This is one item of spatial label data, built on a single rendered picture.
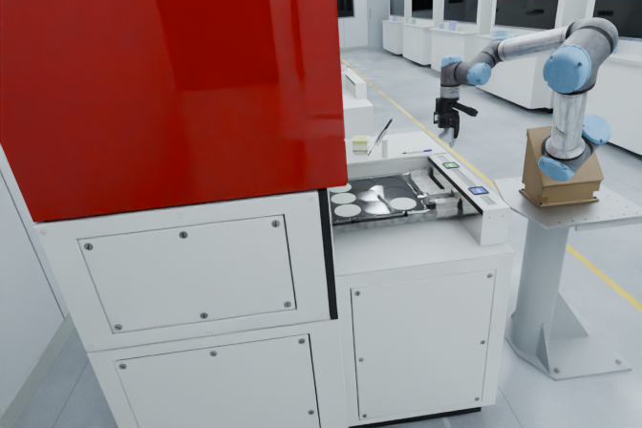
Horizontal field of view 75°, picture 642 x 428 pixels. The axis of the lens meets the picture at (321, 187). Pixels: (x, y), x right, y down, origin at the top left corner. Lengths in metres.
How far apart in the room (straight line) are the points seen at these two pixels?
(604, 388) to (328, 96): 1.86
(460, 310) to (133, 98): 1.24
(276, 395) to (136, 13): 1.10
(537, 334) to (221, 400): 1.48
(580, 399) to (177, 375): 1.67
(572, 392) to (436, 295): 0.95
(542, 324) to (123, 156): 1.88
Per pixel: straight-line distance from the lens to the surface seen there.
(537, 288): 2.12
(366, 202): 1.65
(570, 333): 2.49
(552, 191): 1.86
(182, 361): 1.33
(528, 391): 2.23
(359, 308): 1.48
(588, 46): 1.36
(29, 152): 1.10
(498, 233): 1.56
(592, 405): 2.27
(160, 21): 0.94
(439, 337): 1.66
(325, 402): 1.47
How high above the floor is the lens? 1.64
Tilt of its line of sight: 24 degrees down
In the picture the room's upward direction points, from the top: 5 degrees counter-clockwise
